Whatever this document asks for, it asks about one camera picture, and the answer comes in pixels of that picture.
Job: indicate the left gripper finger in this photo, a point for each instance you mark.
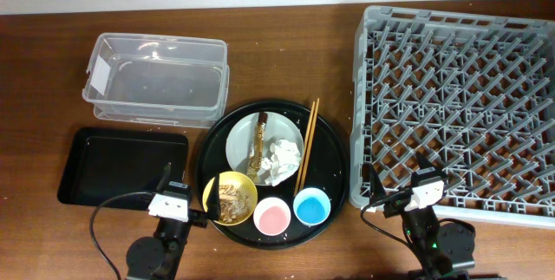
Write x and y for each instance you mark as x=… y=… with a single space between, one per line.
x=212 y=202
x=164 y=181

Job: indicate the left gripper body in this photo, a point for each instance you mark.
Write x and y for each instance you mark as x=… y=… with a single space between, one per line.
x=187 y=216

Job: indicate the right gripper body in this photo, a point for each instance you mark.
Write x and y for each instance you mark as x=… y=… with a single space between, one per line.
x=397 y=206

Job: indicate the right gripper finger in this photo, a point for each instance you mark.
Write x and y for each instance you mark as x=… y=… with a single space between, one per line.
x=425 y=166
x=377 y=191

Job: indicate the food scraps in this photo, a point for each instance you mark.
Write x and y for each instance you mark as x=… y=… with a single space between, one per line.
x=235 y=204

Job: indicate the yellow bowl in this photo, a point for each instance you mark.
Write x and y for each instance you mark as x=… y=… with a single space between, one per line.
x=233 y=178

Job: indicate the brown snack wrapper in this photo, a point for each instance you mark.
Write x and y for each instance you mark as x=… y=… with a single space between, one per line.
x=255 y=158

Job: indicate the pink cup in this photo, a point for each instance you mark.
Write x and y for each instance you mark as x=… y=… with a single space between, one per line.
x=272 y=216

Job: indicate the blue cup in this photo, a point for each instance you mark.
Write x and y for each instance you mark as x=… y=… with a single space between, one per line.
x=312 y=206

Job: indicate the grey plate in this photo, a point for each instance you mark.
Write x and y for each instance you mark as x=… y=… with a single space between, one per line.
x=239 y=141

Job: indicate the white napkin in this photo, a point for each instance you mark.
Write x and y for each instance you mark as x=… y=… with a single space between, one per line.
x=284 y=160

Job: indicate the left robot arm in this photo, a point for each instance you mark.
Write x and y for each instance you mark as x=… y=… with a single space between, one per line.
x=158 y=256

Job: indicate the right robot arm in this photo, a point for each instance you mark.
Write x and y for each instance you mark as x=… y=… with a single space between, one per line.
x=443 y=247

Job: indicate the grey dishwasher rack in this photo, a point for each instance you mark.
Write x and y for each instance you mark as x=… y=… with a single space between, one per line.
x=474 y=94

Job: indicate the black rectangular tray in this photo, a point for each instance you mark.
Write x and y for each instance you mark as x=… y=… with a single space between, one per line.
x=104 y=163

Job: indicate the round black tray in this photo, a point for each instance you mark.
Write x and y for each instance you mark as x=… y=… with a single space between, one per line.
x=328 y=171

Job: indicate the left wooden chopstick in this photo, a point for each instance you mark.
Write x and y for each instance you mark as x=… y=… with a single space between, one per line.
x=306 y=137

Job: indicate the wooden chopstick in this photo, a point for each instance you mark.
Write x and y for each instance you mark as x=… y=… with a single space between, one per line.
x=306 y=137
x=307 y=155

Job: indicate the clear plastic bin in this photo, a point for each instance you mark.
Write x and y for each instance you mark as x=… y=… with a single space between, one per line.
x=161 y=80

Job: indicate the right wooden chopstick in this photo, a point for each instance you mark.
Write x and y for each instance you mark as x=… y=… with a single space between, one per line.
x=307 y=155

